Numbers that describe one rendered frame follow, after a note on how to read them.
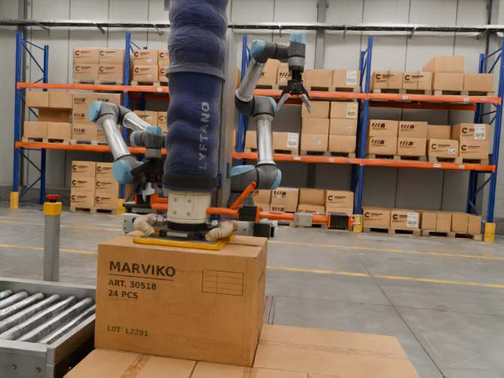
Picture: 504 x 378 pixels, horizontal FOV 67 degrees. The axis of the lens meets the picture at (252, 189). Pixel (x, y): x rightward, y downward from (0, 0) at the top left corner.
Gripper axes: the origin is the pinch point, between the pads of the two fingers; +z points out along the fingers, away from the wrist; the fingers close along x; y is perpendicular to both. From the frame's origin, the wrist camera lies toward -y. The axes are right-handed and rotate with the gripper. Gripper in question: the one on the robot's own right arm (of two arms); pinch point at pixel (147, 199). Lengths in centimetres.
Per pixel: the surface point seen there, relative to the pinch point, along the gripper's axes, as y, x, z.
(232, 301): 53, -45, 30
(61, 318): -28, -23, 54
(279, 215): 67, -29, 0
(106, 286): 5, -45, 30
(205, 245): 41, -41, 12
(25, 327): -36, -35, 54
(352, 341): 99, -13, 54
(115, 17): -457, 792, -401
